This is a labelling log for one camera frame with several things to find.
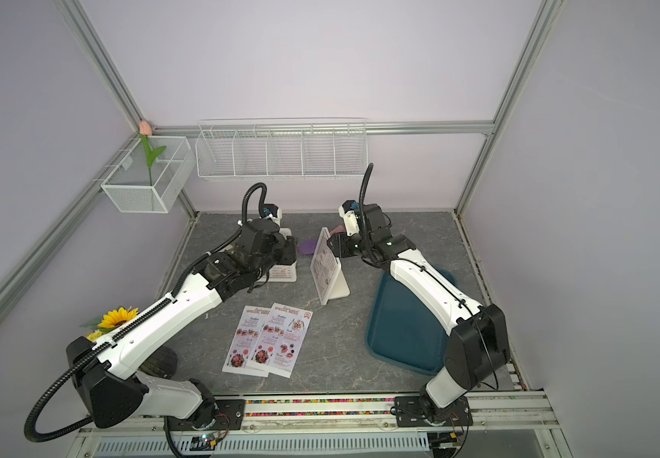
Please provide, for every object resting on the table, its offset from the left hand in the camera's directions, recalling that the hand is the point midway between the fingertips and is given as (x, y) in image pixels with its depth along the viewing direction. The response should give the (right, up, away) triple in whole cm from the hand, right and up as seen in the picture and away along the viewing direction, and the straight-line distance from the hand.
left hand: (289, 241), depth 75 cm
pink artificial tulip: (-47, +27, +16) cm, 57 cm away
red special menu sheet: (-15, -31, +12) cm, 37 cm away
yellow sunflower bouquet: (-41, -19, -10) cm, 47 cm away
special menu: (-5, -31, +12) cm, 34 cm away
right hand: (+12, 0, +7) cm, 14 cm away
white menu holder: (+14, -16, +21) cm, 30 cm away
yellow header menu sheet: (+9, -8, +15) cm, 19 cm away
